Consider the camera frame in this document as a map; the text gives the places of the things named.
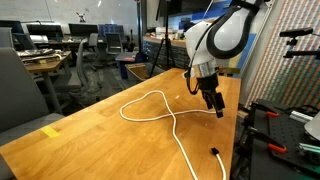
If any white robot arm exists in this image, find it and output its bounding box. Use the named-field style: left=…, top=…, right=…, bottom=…
left=184, top=0, right=268, bottom=118

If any white rope with black tip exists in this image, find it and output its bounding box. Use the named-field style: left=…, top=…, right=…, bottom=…
left=119, top=89, right=228, bottom=180

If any dark mesh office chair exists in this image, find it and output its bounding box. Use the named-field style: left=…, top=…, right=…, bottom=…
left=106, top=33, right=123, bottom=55

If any black camera on stand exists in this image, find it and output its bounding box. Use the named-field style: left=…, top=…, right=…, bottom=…
left=279, top=27, right=320, bottom=60

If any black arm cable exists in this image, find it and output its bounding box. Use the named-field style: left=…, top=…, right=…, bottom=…
left=184, top=19, right=214, bottom=96

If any orange handled clamp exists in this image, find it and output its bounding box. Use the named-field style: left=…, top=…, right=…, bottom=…
left=256, top=105, right=279, bottom=117
left=248, top=127, right=287, bottom=153

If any black camera tripod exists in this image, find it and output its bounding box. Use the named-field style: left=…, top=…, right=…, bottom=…
left=149, top=0, right=175, bottom=77

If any cardboard box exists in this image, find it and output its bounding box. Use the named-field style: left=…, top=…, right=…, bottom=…
left=126, top=63, right=148, bottom=82

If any grey office chair centre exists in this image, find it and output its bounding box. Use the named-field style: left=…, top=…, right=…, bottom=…
left=53, top=39, right=102, bottom=101

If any yellow tape strip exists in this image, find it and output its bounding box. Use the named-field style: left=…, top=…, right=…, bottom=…
left=41, top=126, right=59, bottom=138

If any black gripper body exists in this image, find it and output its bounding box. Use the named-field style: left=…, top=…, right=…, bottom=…
left=197, top=74, right=219, bottom=93

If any grey office chair foreground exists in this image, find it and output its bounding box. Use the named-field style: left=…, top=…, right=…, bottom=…
left=0, top=47, right=63, bottom=146

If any orange handled clamp upper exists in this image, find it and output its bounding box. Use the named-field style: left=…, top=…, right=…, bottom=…
left=256, top=105, right=279, bottom=117

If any wooden desk with clutter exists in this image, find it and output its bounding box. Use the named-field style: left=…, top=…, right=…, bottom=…
left=18, top=50, right=71, bottom=113

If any black perforated breadboard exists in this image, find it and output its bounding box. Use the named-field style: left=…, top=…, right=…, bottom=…
left=250, top=99, right=320, bottom=180

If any wrist camera yellow green mount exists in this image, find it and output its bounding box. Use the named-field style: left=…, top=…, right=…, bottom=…
left=218, top=67, right=240, bottom=74

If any black computer monitor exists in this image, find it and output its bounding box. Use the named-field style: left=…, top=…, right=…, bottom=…
left=68, top=24, right=98, bottom=36

